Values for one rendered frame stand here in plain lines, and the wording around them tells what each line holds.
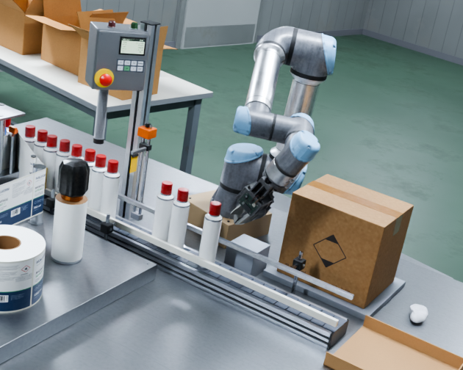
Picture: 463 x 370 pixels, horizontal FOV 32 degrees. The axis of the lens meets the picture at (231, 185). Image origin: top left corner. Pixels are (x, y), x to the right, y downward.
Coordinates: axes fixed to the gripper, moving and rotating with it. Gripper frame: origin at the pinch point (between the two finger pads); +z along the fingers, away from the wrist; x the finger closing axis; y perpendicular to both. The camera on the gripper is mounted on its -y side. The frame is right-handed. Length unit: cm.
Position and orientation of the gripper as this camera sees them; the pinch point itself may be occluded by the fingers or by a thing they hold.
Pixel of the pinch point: (239, 219)
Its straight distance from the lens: 228.0
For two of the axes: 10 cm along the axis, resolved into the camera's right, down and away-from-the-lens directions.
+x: 6.4, 7.4, -2.1
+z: -5.5, 6.3, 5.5
